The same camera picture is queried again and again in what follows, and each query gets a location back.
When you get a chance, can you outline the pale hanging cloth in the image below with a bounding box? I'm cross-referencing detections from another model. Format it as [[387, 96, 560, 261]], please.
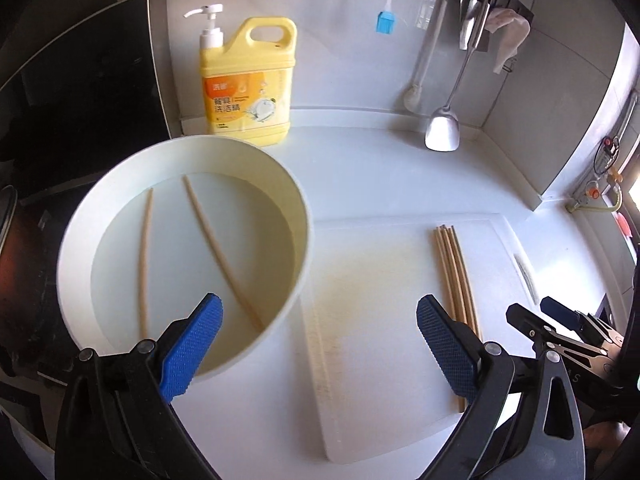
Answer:
[[487, 7, 531, 75]]

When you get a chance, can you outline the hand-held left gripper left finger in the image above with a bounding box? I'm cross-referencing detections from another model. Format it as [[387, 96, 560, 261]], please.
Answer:
[[54, 292, 225, 480]]

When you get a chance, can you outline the white long-handled brush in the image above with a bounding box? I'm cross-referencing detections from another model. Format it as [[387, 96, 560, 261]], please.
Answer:
[[402, 0, 453, 112]]

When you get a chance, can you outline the black glass stove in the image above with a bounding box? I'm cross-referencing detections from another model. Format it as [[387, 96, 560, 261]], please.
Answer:
[[0, 0, 171, 196]]

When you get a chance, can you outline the metal spatula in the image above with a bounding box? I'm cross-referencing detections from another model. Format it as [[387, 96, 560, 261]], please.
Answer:
[[425, 0, 493, 152]]

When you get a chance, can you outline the grey pipe with valves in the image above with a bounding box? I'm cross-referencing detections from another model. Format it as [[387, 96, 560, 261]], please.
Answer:
[[567, 135, 626, 213]]

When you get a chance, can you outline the white round basin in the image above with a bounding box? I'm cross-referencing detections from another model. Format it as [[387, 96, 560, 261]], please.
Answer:
[[56, 135, 316, 386]]

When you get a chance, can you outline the yellow dish soap bottle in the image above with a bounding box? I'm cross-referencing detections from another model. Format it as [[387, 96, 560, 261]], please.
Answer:
[[184, 4, 298, 147]]

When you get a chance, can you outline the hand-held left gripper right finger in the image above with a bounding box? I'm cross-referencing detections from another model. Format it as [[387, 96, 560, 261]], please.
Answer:
[[416, 294, 586, 480]]

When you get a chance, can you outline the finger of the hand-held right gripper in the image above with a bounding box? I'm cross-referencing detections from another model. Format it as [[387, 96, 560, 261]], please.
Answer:
[[540, 296, 622, 347], [506, 302, 608, 361]]

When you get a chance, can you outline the white plastic cutting board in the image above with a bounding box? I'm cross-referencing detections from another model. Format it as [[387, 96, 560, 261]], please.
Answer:
[[300, 212, 543, 463]]

